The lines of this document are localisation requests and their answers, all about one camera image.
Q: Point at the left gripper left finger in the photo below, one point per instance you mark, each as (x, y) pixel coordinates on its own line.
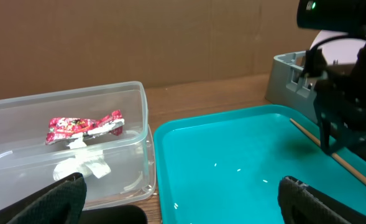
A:
(61, 202)

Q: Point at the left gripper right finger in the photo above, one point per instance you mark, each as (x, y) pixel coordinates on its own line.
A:
(302, 204)

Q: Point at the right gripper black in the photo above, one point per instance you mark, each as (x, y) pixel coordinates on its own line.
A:
(341, 96)

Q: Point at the white napkin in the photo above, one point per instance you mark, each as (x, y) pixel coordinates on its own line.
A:
(84, 161)

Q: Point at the wooden chopstick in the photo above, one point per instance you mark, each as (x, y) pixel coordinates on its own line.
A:
(335, 156)

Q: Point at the red snack wrapper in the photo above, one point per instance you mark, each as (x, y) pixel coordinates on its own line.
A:
(73, 132)

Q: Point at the large pink plate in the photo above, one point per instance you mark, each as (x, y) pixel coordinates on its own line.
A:
(342, 51)

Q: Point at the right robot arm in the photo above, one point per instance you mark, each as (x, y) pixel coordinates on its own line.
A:
(348, 17)

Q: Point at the grey dishwasher rack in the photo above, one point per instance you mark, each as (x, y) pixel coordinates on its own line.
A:
(286, 87)

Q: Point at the black food waste tray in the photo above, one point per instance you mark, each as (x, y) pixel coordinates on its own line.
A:
(124, 214)

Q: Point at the clear plastic bin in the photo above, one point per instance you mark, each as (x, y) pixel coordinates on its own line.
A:
(27, 163)

